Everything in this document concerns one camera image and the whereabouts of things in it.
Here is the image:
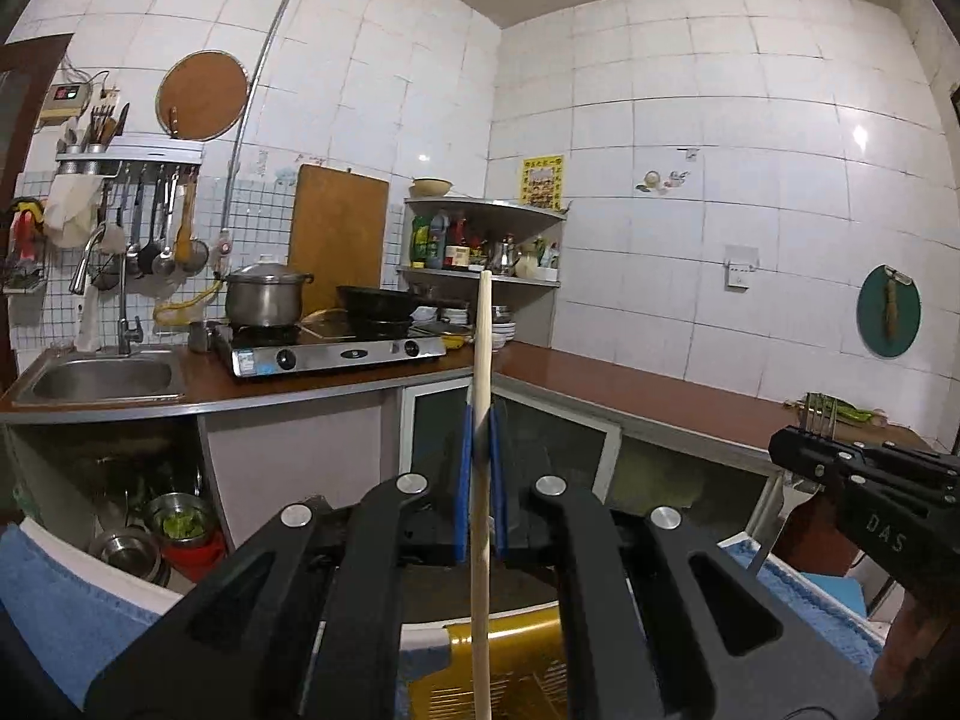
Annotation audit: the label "metal wall pipe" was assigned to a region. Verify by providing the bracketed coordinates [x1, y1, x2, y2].
[220, 0, 317, 272]

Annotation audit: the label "wire wall basket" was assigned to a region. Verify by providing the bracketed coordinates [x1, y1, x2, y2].
[0, 196, 50, 295]

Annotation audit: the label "black wok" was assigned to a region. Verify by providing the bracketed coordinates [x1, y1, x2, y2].
[334, 283, 422, 340]

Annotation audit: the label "steel gas stove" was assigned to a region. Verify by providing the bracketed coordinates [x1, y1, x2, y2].
[208, 317, 449, 380]

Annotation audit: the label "white hanging cloth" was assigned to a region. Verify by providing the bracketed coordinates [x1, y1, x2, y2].
[42, 173, 103, 249]

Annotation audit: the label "decorative wall hooks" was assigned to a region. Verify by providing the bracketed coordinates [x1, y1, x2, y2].
[635, 168, 692, 195]

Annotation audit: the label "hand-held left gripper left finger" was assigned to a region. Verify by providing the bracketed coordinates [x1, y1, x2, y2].
[82, 403, 476, 720]

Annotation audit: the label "white wall socket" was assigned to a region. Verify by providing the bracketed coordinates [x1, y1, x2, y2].
[723, 243, 761, 290]

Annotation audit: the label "beige wall control box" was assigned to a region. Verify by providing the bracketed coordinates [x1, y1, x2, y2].
[38, 82, 92, 122]

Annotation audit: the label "row of condiment bottles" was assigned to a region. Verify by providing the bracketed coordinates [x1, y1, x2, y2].
[408, 211, 485, 272]

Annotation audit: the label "steel bowl with greens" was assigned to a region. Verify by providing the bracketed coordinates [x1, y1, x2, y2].
[142, 492, 219, 549]

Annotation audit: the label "steel cooking pot with lid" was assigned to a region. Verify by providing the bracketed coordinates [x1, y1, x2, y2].
[220, 256, 315, 332]

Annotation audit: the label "steel faucet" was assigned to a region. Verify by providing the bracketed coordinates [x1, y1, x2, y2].
[70, 223, 149, 358]

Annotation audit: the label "blue knitted towel mat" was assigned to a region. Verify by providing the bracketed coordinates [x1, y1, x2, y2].
[0, 523, 887, 707]

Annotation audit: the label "wooden chopstick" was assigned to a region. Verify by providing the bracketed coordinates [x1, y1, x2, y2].
[465, 270, 499, 720]

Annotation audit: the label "steel corner shelf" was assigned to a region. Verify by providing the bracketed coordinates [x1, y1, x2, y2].
[395, 194, 569, 350]

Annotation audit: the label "green vegetables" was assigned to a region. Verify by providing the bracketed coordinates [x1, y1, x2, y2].
[787, 391, 887, 430]

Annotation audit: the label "red plastic basin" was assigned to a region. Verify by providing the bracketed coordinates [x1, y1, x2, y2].
[160, 532, 227, 584]

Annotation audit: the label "empty steel bowl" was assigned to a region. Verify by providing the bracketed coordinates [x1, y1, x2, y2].
[88, 528, 163, 583]

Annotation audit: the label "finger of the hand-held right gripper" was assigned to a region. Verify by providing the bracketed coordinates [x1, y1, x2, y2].
[768, 425, 865, 482]

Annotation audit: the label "row of hanging kitchen utensils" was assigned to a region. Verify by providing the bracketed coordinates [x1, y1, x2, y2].
[96, 165, 212, 280]

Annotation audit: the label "wooden cutting board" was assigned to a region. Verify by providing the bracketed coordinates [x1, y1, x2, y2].
[288, 163, 392, 316]

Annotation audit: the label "brown wooden door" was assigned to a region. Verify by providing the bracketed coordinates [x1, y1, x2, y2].
[0, 33, 74, 385]

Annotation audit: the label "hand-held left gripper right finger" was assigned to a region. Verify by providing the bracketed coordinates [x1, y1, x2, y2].
[489, 403, 880, 720]

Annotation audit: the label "glass cabinet door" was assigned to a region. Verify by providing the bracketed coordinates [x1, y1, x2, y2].
[496, 382, 624, 497]
[400, 378, 481, 482]

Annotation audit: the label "steel wall utensil rack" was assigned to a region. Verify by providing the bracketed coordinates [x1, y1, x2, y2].
[54, 130, 206, 178]

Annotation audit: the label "metal fork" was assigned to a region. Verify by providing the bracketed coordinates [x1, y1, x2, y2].
[746, 394, 839, 578]

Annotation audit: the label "steel kitchen sink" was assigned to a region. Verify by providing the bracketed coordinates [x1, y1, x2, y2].
[9, 349, 188, 411]

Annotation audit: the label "steel kettle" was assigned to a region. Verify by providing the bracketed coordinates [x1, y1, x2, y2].
[483, 233, 523, 277]

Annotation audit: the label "yellow gas hose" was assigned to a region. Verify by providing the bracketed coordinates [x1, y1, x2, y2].
[153, 268, 227, 328]

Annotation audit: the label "yellow wall poster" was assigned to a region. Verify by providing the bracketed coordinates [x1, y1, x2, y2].
[519, 154, 566, 212]

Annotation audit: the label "yellow slotted utensil holder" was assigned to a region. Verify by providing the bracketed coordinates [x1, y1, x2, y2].
[403, 604, 572, 720]

